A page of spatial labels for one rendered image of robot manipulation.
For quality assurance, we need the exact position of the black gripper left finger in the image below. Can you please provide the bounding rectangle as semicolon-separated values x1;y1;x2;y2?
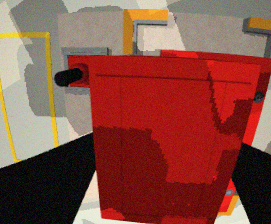
0;132;96;224

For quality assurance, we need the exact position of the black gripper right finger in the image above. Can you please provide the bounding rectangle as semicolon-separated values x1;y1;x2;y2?
232;143;271;224

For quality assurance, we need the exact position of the yellow rectangular outline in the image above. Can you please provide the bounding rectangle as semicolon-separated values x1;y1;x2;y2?
0;32;59;163

